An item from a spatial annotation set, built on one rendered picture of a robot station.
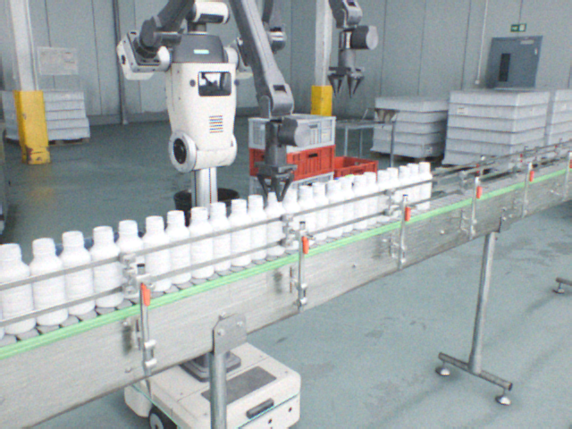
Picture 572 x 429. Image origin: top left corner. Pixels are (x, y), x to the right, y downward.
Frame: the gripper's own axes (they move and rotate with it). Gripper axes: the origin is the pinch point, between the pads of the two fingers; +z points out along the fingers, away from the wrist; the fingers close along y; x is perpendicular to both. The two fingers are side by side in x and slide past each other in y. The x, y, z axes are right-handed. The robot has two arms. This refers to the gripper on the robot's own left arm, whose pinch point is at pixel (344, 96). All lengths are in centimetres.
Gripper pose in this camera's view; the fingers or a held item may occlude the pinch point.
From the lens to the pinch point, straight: 177.3
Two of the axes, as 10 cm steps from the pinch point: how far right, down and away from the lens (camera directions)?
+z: -0.1, 9.6, 2.7
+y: -6.7, -2.1, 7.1
